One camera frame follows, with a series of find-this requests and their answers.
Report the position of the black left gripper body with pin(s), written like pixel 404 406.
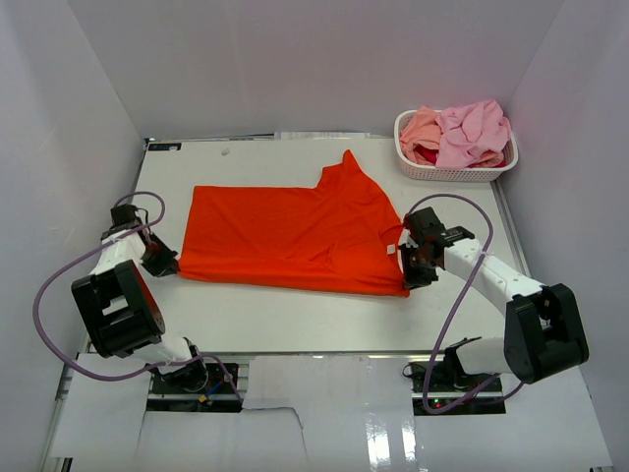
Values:
pixel 149 235

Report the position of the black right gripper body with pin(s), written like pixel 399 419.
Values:
pixel 417 271

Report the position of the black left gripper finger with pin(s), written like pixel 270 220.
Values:
pixel 160 253
pixel 162 269

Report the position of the orange t shirt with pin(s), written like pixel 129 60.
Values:
pixel 340 236

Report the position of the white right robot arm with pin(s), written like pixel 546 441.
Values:
pixel 543 333

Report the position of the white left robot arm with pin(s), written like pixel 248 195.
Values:
pixel 121 316

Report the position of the black table label sticker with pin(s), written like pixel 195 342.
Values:
pixel 164 147

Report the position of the magenta t shirt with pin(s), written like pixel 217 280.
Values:
pixel 426 156

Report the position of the peach t shirt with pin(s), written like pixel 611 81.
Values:
pixel 421 131

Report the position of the light pink t shirt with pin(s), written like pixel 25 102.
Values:
pixel 473 136

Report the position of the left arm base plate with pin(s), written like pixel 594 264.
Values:
pixel 216 396

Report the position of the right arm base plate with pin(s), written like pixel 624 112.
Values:
pixel 443 391

